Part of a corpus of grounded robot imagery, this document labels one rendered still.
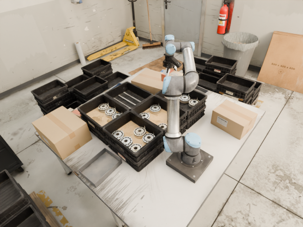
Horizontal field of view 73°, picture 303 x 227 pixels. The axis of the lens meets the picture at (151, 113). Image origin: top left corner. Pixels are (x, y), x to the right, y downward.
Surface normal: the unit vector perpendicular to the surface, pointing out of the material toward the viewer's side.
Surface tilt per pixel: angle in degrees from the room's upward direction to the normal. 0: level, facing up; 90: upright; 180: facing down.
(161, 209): 0
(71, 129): 0
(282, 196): 0
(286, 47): 80
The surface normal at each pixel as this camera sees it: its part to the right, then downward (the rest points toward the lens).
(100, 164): -0.07, -0.76
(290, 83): -0.65, 0.26
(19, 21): 0.75, 0.39
